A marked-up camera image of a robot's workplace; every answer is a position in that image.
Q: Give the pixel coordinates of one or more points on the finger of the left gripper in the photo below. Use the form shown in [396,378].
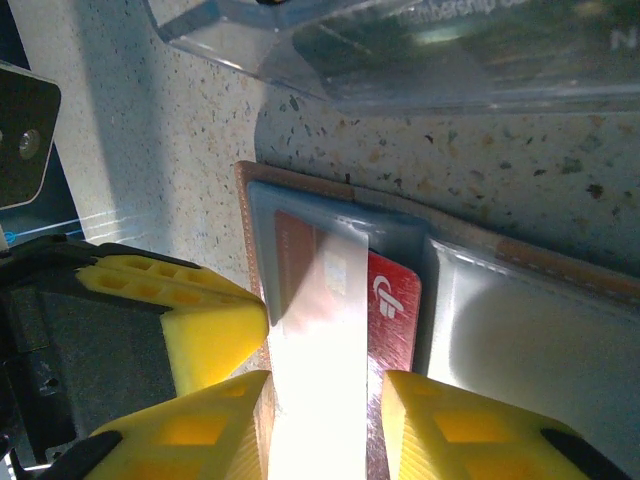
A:
[215,335]
[150,265]

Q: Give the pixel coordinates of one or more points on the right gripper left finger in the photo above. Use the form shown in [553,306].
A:
[190,435]

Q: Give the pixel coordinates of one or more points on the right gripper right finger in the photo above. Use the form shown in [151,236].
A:
[475,440]

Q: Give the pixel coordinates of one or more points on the tan leather card holder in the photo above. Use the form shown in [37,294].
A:
[500,320]

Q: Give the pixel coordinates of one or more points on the red card with white logo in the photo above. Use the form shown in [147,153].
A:
[395,320]

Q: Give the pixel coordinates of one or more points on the clear plastic box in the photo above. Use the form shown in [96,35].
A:
[225,40]

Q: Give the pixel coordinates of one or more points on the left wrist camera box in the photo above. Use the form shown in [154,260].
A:
[25,125]

